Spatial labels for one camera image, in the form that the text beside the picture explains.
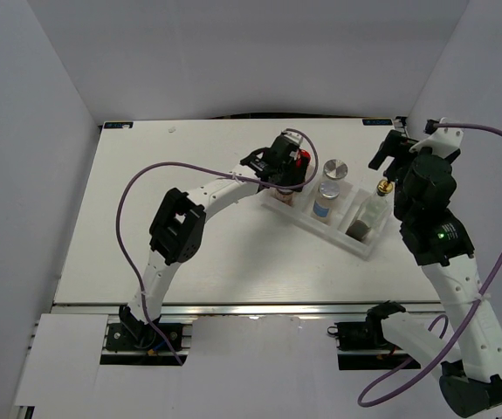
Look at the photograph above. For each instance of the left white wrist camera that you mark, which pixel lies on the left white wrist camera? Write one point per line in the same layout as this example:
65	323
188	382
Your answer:
293	137

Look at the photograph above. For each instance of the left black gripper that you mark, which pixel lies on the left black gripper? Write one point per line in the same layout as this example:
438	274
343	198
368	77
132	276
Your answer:
293	179

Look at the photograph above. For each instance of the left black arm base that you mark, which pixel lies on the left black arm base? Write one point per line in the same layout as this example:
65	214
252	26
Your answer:
120	347

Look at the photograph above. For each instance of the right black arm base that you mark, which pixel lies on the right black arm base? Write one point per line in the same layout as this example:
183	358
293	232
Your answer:
358	351

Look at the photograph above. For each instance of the small red white lid jar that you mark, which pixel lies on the small red white lid jar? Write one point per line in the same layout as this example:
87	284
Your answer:
285	196

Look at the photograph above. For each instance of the white three compartment tray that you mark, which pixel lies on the white three compartment tray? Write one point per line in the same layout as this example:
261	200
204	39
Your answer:
334	228

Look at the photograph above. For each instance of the red lid sauce jar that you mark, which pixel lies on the red lid sauce jar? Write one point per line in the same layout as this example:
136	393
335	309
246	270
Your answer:
302	162

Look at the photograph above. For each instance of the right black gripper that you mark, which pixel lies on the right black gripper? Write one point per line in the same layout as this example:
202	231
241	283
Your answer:
395	146

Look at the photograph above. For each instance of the blue label silver lid jar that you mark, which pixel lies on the blue label silver lid jar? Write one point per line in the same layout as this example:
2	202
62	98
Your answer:
326	196

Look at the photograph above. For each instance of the tall silver lid spice jar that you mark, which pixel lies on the tall silver lid spice jar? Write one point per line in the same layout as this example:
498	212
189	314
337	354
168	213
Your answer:
334	170

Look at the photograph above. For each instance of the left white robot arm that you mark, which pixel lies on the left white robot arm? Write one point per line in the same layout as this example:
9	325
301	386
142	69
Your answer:
176	231

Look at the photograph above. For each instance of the black XDOF logo sticker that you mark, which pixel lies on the black XDOF logo sticker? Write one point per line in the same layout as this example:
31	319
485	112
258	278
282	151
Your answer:
374	122

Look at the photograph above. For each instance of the dark sauce glass bottle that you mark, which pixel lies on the dark sauce glass bottle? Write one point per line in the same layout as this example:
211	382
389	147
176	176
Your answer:
371	212

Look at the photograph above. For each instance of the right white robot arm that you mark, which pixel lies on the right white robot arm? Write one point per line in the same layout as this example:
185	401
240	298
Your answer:
469	365

